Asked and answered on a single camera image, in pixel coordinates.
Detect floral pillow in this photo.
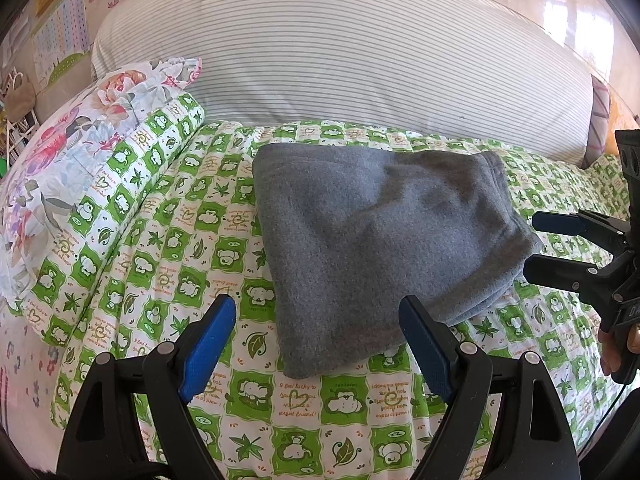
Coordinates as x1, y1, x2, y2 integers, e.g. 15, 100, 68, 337
0, 56, 203, 306

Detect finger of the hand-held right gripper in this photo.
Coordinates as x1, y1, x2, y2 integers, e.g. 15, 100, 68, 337
523, 250, 636, 306
531, 210, 632, 261

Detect white wire rack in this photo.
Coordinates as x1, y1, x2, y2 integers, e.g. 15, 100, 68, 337
0, 110, 38, 171

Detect purple striped pillow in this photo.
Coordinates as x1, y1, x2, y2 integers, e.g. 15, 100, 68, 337
582, 74, 613, 168

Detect pink flowered bedsheet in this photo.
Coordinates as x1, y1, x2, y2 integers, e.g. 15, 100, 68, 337
0, 305, 71, 431

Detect beige hanging bag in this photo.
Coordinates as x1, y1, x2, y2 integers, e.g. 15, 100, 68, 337
5, 72, 38, 118

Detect green checked printed blanket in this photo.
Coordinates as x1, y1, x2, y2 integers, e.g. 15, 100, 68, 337
7, 94, 633, 480

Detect orange cloth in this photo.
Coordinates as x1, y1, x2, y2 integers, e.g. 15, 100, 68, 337
602, 92, 640, 156

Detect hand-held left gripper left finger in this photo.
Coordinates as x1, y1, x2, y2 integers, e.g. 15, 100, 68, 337
56, 294, 237, 480

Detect black cable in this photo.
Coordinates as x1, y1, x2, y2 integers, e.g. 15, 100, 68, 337
580, 382, 626, 456

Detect striped white bolster pillow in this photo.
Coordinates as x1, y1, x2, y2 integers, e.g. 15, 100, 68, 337
91, 0, 596, 168

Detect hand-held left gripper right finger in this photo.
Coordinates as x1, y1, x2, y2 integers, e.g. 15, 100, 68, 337
398, 295, 582, 480

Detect person's right hand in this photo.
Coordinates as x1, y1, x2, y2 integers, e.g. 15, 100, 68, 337
597, 324, 640, 377

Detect grey fleece pants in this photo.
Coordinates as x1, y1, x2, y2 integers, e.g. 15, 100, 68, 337
251, 142, 545, 380

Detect colourful wall poster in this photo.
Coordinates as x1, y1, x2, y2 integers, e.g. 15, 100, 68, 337
30, 0, 91, 83

